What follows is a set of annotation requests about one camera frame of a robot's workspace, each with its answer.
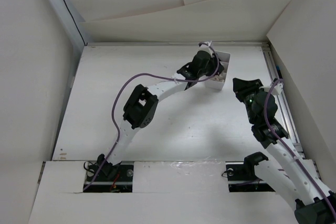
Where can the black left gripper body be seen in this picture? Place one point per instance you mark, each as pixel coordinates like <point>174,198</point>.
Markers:
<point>211,66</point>

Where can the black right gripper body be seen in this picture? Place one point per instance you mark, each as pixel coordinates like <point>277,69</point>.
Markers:
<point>248,93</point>

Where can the white staples box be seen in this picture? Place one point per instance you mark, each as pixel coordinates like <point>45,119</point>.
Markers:
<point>220,77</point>

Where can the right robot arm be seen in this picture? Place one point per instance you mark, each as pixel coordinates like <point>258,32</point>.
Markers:
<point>283,168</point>

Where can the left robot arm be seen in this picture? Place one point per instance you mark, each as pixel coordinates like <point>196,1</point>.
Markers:
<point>140,107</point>

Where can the white divided organizer tray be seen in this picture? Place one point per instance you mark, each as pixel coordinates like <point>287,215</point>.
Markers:
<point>217,82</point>

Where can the blue cap marker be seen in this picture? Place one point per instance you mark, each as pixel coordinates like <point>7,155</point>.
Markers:
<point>279,74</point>

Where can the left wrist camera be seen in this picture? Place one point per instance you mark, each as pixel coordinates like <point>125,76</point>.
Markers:
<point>207,44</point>

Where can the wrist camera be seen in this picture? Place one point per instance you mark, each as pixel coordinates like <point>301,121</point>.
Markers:
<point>275,88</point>
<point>207,44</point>

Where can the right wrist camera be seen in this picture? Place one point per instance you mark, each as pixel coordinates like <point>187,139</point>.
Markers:
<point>275,88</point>

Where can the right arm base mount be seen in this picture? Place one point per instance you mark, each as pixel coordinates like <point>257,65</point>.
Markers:
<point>240,181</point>

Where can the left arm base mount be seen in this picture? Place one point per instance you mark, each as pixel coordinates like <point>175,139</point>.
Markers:
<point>110,179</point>

